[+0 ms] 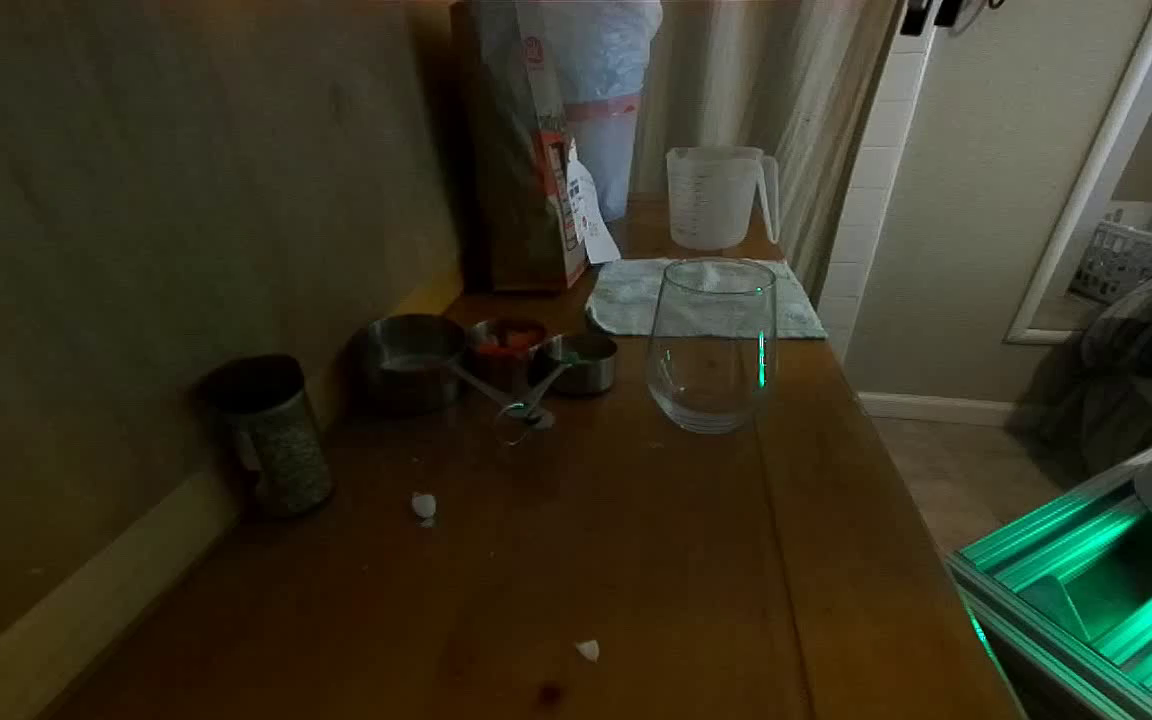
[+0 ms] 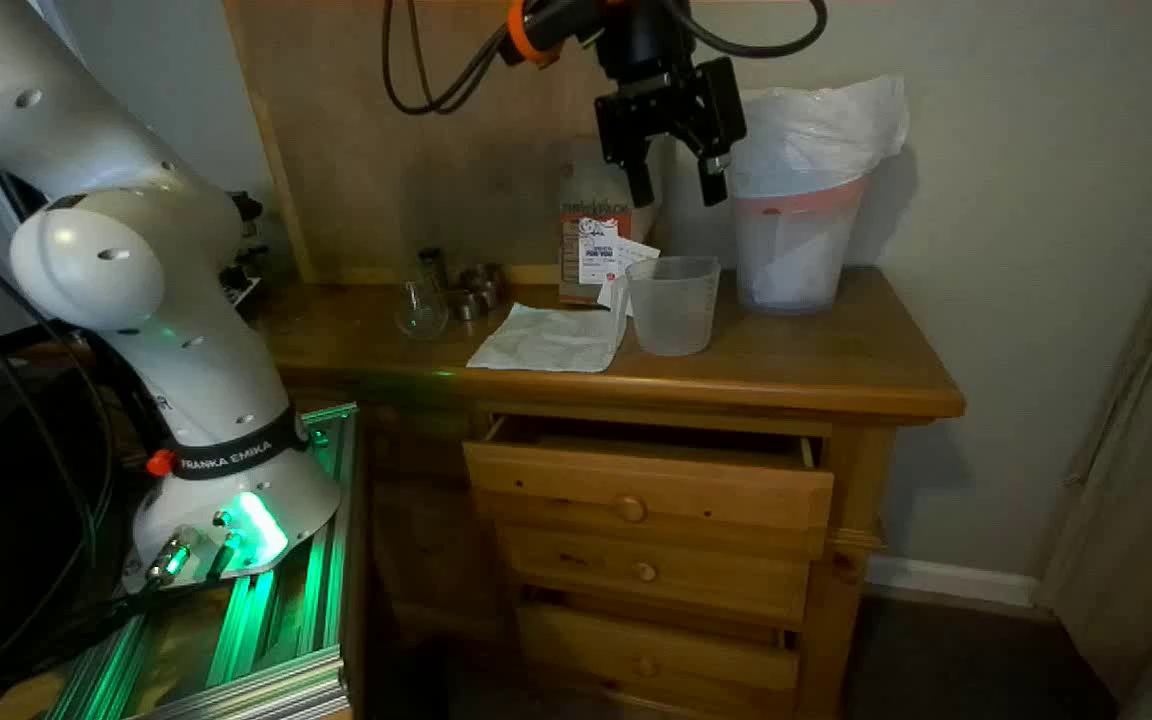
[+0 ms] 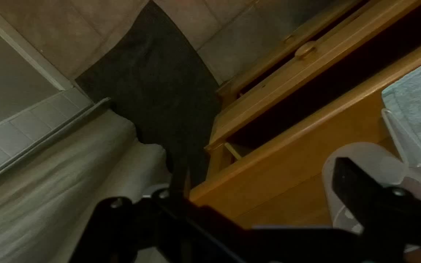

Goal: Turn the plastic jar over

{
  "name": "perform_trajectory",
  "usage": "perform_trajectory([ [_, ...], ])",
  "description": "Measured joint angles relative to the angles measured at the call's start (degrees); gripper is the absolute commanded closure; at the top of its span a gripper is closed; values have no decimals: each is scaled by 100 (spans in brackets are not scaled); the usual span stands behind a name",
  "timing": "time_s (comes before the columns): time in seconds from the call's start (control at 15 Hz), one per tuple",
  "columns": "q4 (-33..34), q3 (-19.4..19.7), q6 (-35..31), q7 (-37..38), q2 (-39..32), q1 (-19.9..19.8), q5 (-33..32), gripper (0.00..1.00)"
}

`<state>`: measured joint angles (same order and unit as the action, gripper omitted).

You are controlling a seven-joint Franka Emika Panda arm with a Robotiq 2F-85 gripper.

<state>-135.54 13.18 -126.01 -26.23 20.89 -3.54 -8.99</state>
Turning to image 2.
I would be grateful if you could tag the white bin with bag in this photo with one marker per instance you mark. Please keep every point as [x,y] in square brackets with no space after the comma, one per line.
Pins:
[798,240]

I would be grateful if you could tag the wooden back panel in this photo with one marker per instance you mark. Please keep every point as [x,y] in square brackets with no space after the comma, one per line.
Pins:
[336,135]

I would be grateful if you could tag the black camera stand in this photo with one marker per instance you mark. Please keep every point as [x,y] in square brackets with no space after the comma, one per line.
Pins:
[249,252]

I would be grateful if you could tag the open wooden drawer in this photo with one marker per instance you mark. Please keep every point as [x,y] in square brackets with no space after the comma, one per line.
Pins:
[681,490]

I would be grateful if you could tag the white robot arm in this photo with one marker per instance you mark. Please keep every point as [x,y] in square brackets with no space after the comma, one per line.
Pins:
[98,252]

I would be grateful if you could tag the round wooden drawer knob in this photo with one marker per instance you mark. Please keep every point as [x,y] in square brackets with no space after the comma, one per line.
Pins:
[647,572]
[633,507]

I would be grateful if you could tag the translucent plastic measuring jar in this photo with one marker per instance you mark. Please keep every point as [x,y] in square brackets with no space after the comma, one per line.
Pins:
[675,311]

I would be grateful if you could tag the white folded cloth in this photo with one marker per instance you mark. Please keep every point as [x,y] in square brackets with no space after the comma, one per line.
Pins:
[549,343]

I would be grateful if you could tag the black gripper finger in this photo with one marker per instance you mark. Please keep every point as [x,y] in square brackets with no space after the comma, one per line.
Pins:
[715,175]
[636,175]

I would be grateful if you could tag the large steel measuring cup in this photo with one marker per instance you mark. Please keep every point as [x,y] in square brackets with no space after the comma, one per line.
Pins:
[471,303]

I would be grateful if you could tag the closed wooden drawer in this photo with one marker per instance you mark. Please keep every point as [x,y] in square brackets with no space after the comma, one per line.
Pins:
[710,578]
[710,661]

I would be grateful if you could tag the medium steel measuring cup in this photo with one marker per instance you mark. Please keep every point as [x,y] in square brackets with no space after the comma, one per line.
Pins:
[499,284]

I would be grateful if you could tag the clear stemless glass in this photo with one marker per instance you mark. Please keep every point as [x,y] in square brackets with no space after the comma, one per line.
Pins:
[422,305]

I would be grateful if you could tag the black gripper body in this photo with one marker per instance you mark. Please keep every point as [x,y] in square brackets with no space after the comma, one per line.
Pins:
[677,106]

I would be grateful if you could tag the wooden dresser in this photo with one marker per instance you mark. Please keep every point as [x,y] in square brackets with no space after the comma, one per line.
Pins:
[788,361]

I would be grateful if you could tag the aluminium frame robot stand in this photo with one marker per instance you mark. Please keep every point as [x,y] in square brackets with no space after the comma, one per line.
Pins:
[271,640]

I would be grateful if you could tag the white printed paper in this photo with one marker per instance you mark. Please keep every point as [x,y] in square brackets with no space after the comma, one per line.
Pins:
[622,262]

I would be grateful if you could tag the brown bag with label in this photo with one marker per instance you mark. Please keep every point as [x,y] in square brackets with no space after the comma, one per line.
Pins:
[593,194]

